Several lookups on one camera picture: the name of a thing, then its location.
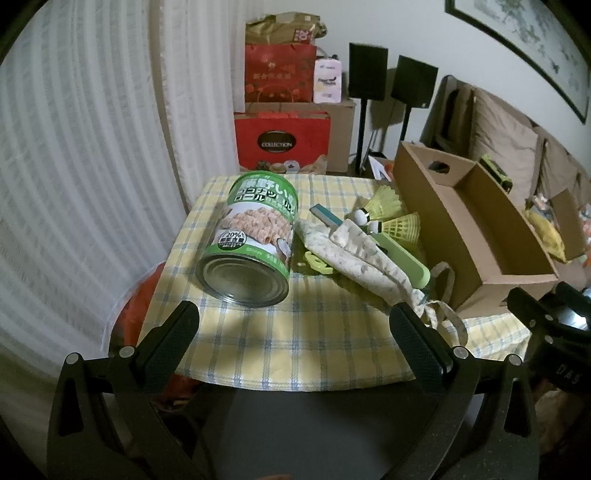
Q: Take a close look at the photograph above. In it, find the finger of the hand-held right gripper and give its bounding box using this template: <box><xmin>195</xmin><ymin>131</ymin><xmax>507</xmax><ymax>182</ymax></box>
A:
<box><xmin>555</xmin><ymin>281</ymin><xmax>591</xmax><ymax>324</ymax></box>
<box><xmin>507</xmin><ymin>287</ymin><xmax>560</xmax><ymax>343</ymax></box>

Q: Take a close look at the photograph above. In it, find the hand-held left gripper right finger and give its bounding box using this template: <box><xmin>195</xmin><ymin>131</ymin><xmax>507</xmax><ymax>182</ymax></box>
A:
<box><xmin>389</xmin><ymin>303</ymin><xmax>539</xmax><ymax>480</ymax></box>

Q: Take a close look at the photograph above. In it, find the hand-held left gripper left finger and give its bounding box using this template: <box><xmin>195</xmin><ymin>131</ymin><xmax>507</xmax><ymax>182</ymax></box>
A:
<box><xmin>46</xmin><ymin>300</ymin><xmax>222</xmax><ymax>480</ymax></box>

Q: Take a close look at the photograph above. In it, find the green window squeegee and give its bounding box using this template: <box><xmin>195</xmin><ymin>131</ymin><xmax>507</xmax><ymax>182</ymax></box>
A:
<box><xmin>308</xmin><ymin>204</ymin><xmax>432</xmax><ymax>288</ymax></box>

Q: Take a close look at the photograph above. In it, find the floral cloth bag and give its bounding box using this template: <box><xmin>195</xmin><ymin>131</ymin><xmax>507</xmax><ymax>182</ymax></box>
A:
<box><xmin>294</xmin><ymin>218</ymin><xmax>471</xmax><ymax>348</ymax></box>

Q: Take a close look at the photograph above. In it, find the yellow shuttlecock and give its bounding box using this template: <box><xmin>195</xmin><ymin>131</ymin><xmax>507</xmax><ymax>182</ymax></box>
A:
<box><xmin>353</xmin><ymin>186</ymin><xmax>403</xmax><ymax>227</ymax></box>
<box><xmin>367</xmin><ymin>212</ymin><xmax>422</xmax><ymax>243</ymax></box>

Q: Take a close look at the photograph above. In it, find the green snack bag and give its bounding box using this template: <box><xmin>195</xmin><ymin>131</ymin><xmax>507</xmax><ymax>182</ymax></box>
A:
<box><xmin>195</xmin><ymin>172</ymin><xmax>302</xmax><ymax>305</ymax></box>

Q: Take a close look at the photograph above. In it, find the green carabiner clip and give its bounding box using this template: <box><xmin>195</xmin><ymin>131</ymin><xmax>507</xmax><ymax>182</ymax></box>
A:
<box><xmin>298</xmin><ymin>251</ymin><xmax>334</xmax><ymax>276</ymax></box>

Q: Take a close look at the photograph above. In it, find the brown cardboard box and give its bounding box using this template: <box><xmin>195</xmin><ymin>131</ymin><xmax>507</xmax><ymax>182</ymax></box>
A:
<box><xmin>392</xmin><ymin>141</ymin><xmax>560</xmax><ymax>319</ymax></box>

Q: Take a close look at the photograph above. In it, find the yellow soft toy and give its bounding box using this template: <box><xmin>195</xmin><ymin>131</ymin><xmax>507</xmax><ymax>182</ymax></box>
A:
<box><xmin>526</xmin><ymin>208</ymin><xmax>566</xmax><ymax>264</ymax></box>

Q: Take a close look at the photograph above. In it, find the small cardboard box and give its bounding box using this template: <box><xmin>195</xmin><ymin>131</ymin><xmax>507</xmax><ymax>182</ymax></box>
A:
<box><xmin>545</xmin><ymin>187</ymin><xmax>588</xmax><ymax>261</ymax></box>

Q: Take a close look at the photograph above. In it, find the yellow checkered tablecloth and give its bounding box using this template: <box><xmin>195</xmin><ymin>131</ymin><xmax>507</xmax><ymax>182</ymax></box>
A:
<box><xmin>139</xmin><ymin>173</ymin><xmax>529</xmax><ymax>386</ymax></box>

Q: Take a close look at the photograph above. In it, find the small beige sofa cushion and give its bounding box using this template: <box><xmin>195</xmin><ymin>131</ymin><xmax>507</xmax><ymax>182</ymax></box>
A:
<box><xmin>538</xmin><ymin>138</ymin><xmax>587</xmax><ymax>204</ymax></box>

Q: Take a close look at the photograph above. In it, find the green and black device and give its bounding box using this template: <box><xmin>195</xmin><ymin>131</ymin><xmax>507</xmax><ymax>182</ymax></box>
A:
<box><xmin>478</xmin><ymin>154</ymin><xmax>514</xmax><ymax>195</ymax></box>

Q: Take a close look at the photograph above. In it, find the large beige sofa cushion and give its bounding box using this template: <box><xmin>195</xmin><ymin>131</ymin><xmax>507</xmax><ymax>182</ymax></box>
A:
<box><xmin>468</xmin><ymin>87</ymin><xmax>543</xmax><ymax>204</ymax></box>

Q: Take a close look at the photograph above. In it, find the white paper sheet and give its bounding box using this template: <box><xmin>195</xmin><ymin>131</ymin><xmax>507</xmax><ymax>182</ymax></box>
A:
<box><xmin>368</xmin><ymin>154</ymin><xmax>395</xmax><ymax>181</ymax></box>

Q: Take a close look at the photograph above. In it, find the white curtain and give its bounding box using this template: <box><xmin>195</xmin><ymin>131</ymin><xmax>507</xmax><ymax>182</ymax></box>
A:
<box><xmin>0</xmin><ymin>0</ymin><xmax>250</xmax><ymax>416</ymax></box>

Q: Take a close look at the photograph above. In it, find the red collection gift bag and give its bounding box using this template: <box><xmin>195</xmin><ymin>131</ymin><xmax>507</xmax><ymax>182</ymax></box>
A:
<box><xmin>233</xmin><ymin>110</ymin><xmax>332</xmax><ymax>175</ymax></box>

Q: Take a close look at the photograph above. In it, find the large closed cardboard box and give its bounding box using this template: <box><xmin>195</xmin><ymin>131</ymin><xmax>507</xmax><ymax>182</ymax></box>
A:
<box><xmin>247</xmin><ymin>99</ymin><xmax>357</xmax><ymax>175</ymax></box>

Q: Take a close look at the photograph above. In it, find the black speaker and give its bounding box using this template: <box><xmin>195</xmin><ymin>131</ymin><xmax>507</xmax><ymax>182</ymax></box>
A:
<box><xmin>348</xmin><ymin>42</ymin><xmax>389</xmax><ymax>101</ymax></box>
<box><xmin>391</xmin><ymin>55</ymin><xmax>438</xmax><ymax>110</ymax></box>

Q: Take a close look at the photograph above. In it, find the white pink carton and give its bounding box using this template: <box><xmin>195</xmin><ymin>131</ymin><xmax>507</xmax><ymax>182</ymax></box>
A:
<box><xmin>313</xmin><ymin>58</ymin><xmax>343</xmax><ymax>104</ymax></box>

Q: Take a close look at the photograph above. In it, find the framed wall painting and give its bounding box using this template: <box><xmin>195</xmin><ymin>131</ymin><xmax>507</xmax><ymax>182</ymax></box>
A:
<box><xmin>444</xmin><ymin>0</ymin><xmax>591</xmax><ymax>124</ymax></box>

